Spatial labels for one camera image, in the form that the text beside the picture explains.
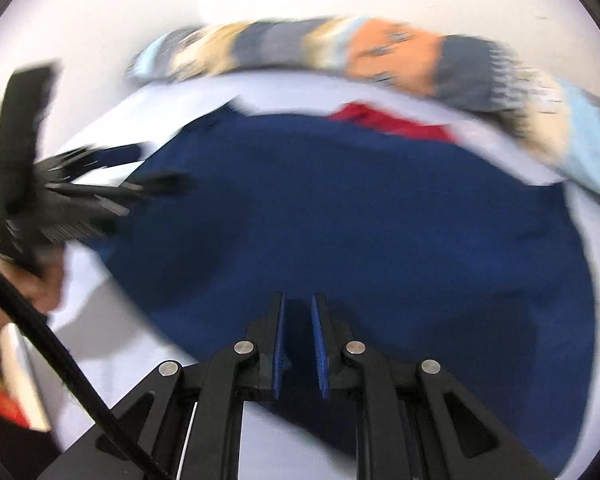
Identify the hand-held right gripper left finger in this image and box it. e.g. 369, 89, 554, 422
37, 291, 287, 480

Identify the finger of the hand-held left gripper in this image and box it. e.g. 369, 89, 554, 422
42, 142, 143, 173
47, 170, 197, 217

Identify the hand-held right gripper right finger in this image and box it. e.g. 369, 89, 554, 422
310, 292, 553, 480

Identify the black cable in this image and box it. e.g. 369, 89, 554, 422
0, 255, 170, 480

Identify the navy blue jacket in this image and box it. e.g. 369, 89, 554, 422
87, 102, 596, 480

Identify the rolled patchwork quilt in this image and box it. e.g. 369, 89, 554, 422
125, 15, 600, 201

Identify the person's left hand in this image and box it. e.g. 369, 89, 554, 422
0, 245, 68, 353

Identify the light blue cloud-print bed sheet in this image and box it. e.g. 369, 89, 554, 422
0, 69, 600, 480

